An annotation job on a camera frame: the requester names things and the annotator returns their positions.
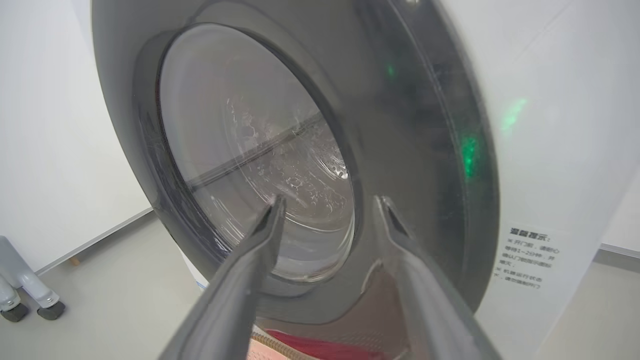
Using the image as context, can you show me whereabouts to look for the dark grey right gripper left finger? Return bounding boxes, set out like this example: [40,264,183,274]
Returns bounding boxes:
[157,195,287,360]

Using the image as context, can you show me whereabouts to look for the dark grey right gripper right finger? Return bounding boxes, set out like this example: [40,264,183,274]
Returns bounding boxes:
[374,195,501,360]

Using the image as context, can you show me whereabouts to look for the red and white cloth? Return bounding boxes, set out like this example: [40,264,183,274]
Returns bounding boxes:
[265,329,388,360]

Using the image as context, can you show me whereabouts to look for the washing machine glass door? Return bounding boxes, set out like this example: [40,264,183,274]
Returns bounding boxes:
[91,0,501,333]

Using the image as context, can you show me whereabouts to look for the cream perforated laundry basket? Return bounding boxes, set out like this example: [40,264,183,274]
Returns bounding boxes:
[247,325,311,360]

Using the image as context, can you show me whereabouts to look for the white front-load washing machine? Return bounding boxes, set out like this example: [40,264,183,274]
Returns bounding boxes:
[70,0,640,360]

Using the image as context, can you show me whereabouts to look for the black text notice sticker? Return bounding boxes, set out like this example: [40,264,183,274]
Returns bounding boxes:
[492,225,563,296]

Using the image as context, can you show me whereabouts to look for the grey stand leg with caster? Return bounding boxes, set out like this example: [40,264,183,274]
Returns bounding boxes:
[0,275,30,323]
[0,235,67,322]

